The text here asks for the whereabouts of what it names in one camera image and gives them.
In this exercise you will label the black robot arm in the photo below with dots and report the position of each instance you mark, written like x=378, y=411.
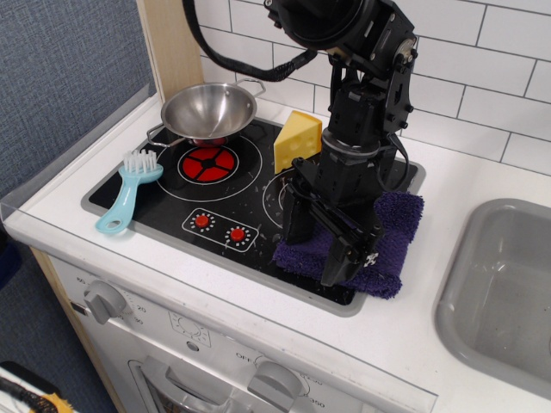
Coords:
x=371, y=48

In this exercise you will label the grey left oven knob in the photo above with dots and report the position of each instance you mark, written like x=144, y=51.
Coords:
x=104, y=301

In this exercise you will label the silver metal pan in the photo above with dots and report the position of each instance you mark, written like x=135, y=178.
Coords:
x=208, y=114

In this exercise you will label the purple towel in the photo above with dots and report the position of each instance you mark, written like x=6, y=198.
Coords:
x=399, y=213

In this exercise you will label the grey right oven knob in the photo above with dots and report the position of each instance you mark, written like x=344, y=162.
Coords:
x=276, y=385

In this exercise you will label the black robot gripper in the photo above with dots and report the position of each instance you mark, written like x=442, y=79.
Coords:
x=338, y=192

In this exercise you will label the grey sink basin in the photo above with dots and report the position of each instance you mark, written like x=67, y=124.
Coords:
x=494, y=311

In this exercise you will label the light wooden side post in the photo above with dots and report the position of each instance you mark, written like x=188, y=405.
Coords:
x=173, y=52

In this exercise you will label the black toy stove top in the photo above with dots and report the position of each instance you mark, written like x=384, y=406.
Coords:
x=224, y=205

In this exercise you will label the yellow toy cheese wedge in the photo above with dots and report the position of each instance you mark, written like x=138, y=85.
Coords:
x=299, y=137

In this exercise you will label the light blue dish brush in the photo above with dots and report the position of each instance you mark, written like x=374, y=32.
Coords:
x=139, y=167

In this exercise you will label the white toy oven front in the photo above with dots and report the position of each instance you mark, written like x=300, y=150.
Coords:
x=157, y=360

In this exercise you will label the grey oven knob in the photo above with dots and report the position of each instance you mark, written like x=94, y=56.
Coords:
x=104, y=301
x=276, y=385

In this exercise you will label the yellow cloth object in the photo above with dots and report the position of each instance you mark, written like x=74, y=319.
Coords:
x=52, y=403

